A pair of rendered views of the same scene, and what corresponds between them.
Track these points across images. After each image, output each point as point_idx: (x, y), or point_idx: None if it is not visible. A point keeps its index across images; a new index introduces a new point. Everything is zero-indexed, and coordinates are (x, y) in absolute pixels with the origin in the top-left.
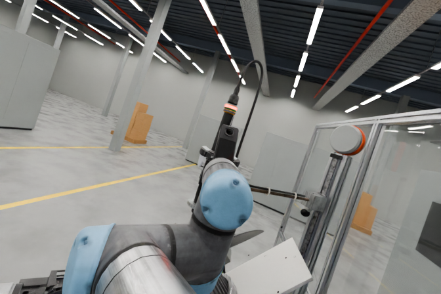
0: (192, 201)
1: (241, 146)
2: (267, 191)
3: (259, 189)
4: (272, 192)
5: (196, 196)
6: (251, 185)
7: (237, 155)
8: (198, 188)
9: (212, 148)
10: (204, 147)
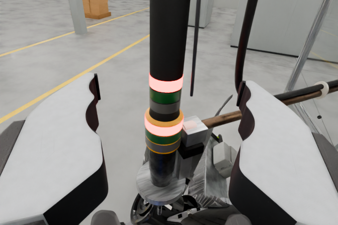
0: (147, 181)
1: None
2: (320, 91)
3: (303, 96)
4: (331, 89)
5: (152, 173)
6: (285, 95)
7: (248, 37)
8: (150, 158)
9: (153, 45)
10: (44, 117)
